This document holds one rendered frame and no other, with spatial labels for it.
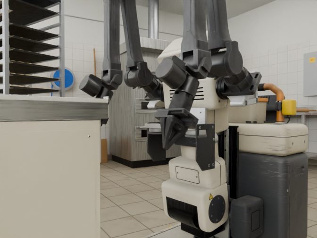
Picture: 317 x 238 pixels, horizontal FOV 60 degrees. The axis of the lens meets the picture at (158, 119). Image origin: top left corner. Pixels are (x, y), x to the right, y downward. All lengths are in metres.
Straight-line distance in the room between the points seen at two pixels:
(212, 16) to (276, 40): 4.96
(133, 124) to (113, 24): 3.26
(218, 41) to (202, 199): 0.54
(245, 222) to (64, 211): 0.64
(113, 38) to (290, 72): 4.66
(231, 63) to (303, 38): 4.70
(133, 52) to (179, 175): 0.54
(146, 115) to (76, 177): 3.64
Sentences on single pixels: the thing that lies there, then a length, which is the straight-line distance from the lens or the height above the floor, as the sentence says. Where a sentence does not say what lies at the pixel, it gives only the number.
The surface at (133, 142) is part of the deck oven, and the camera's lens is 4.32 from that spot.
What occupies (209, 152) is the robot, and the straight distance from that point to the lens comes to 0.98.
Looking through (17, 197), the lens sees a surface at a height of 0.65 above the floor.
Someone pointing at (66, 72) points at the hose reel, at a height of 1.56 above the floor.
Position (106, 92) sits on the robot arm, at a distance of 1.07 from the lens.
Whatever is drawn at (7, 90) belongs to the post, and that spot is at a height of 1.02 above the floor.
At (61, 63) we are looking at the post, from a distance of 2.43.
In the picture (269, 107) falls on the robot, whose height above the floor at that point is 0.89.
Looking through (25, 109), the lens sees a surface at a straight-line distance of 0.76.
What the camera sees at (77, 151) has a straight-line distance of 0.80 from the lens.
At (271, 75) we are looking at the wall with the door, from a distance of 5.77.
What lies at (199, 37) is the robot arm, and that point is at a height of 1.06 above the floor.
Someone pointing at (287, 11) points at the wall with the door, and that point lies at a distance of 5.83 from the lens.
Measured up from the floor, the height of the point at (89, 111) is 0.86.
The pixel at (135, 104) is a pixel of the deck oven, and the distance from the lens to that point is 4.30.
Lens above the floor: 0.85
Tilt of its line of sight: 1 degrees down
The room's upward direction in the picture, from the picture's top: straight up
